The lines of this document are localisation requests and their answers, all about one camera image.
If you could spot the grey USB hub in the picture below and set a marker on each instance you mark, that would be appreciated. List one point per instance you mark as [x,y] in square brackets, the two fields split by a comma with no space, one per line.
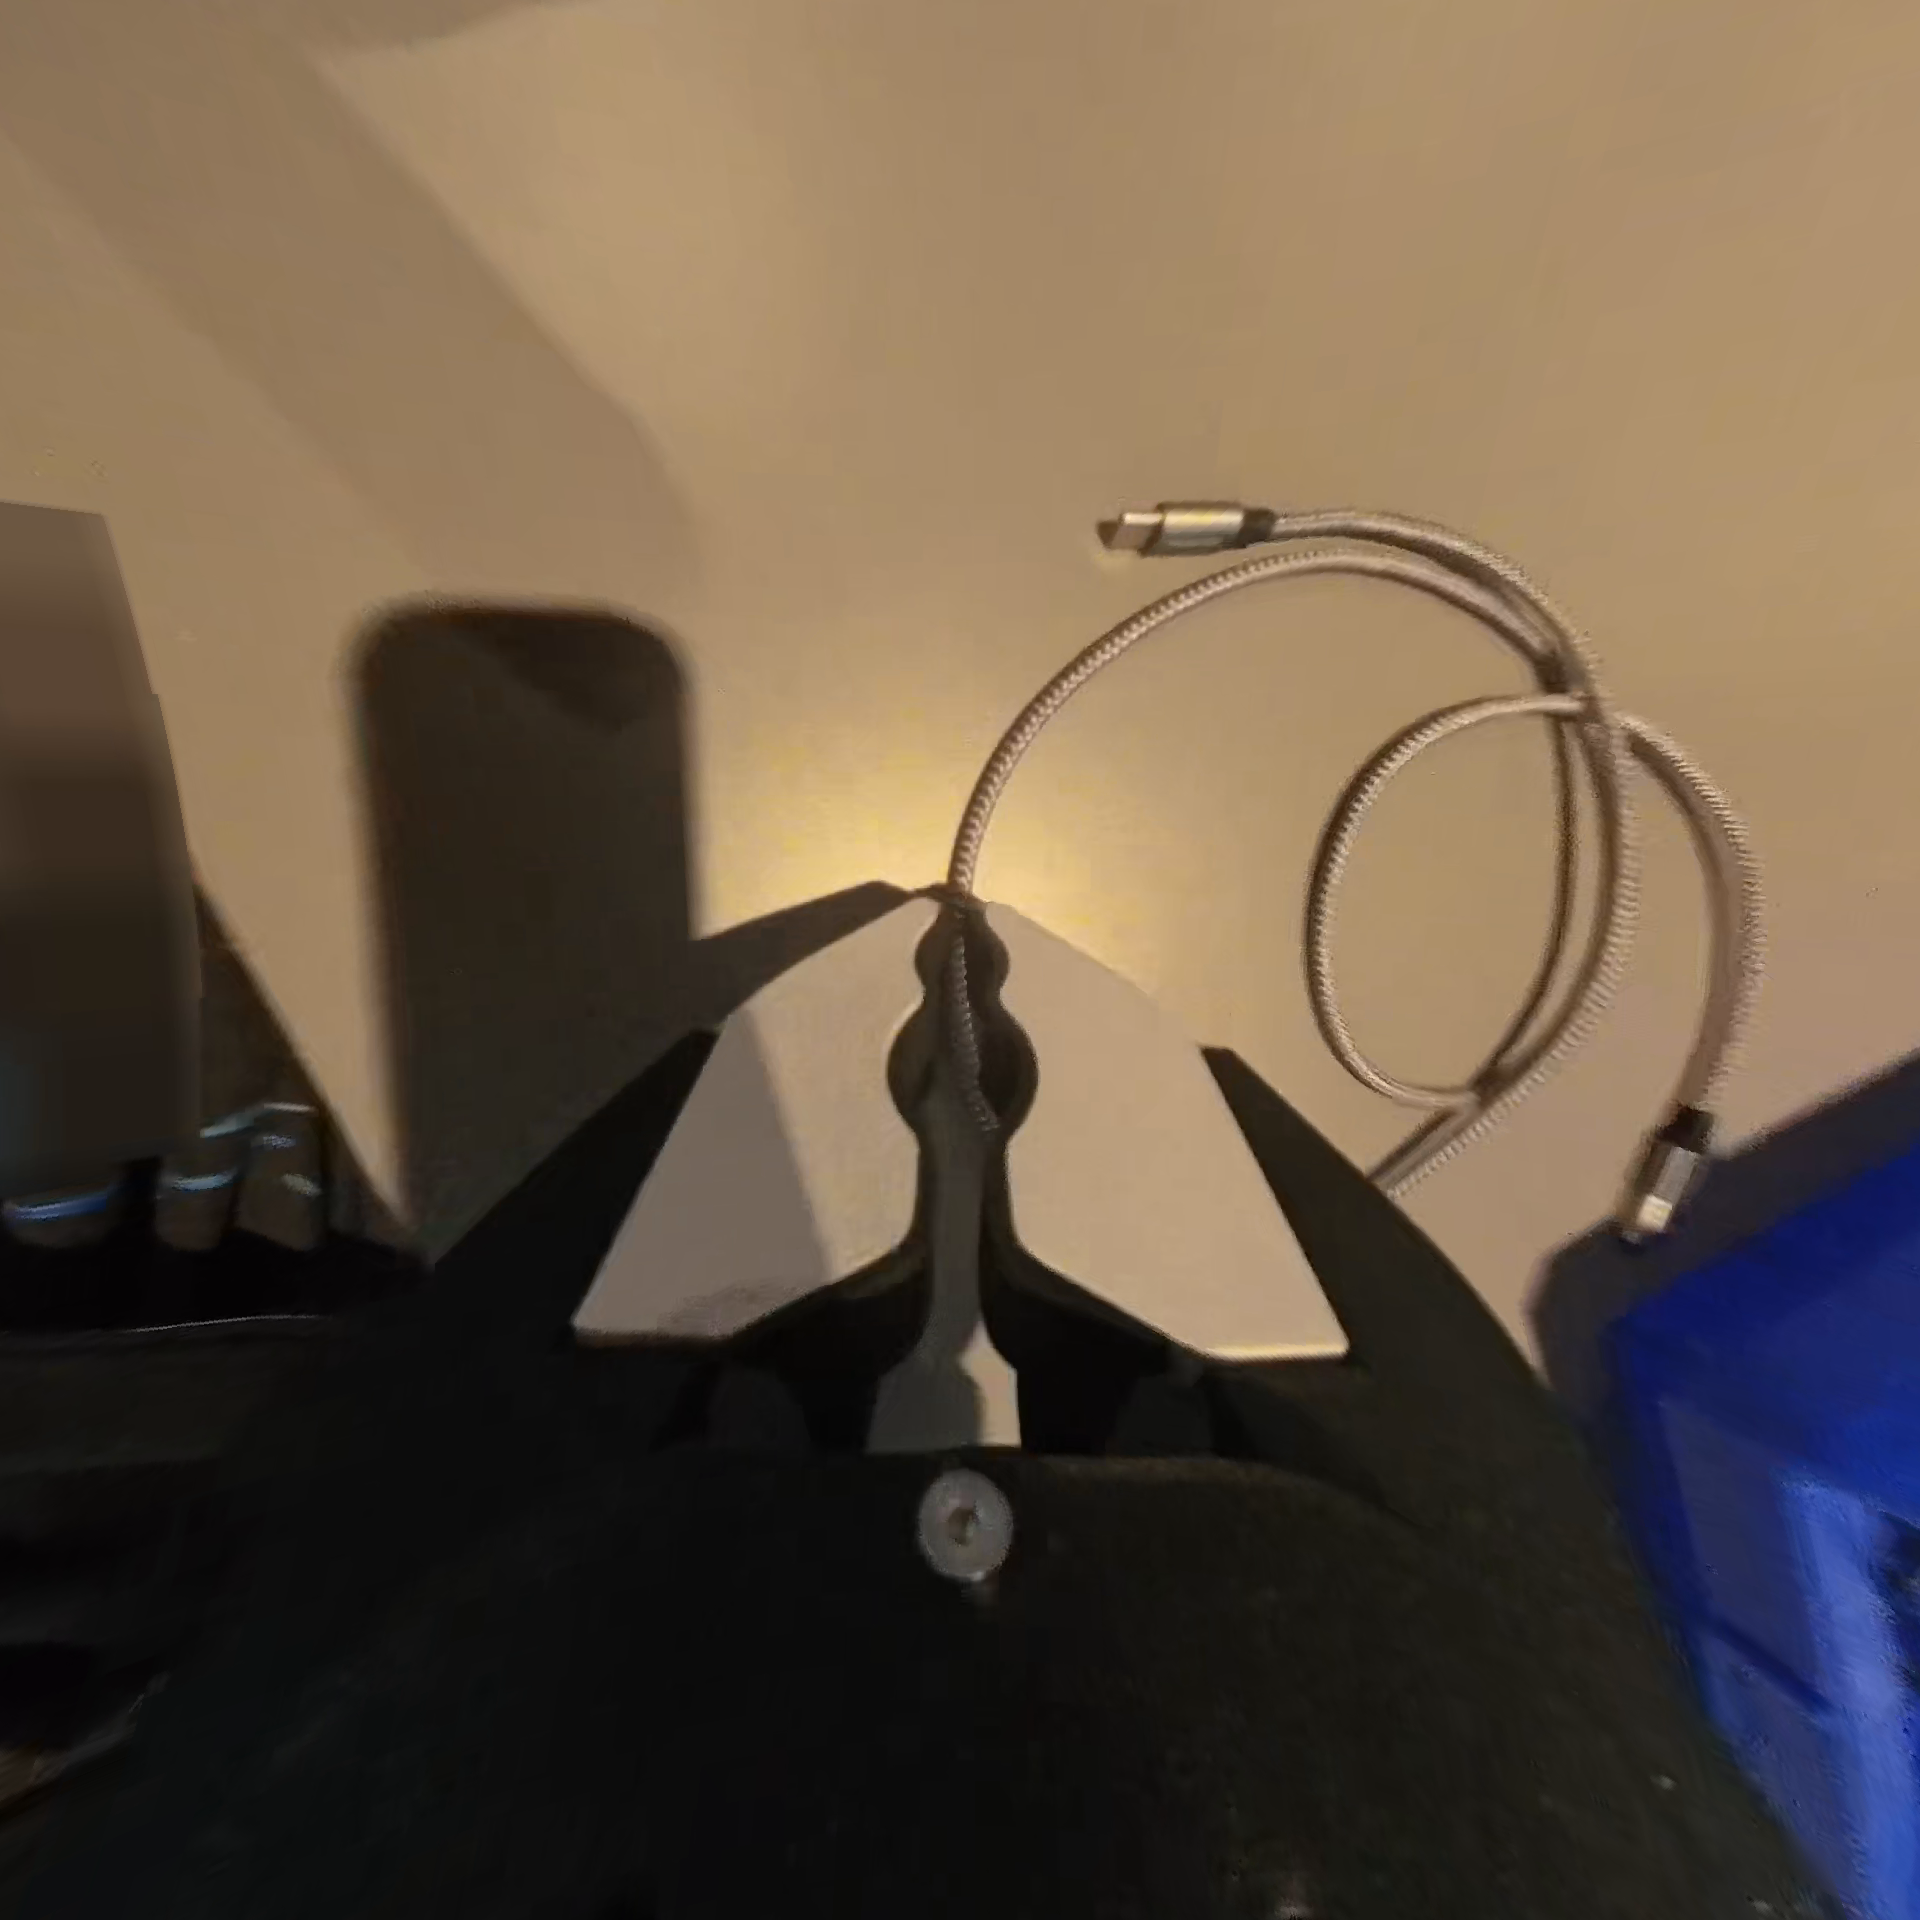
[91,826]

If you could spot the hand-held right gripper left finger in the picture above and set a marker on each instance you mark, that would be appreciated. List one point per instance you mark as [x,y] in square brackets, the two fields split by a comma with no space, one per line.
[750,1184]

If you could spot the blue plastic bin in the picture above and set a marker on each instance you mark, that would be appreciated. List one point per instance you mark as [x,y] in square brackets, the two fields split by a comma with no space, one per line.
[1770,1425]

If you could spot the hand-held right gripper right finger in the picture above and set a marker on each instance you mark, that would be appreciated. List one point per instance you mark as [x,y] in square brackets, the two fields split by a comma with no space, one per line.
[1155,1201]

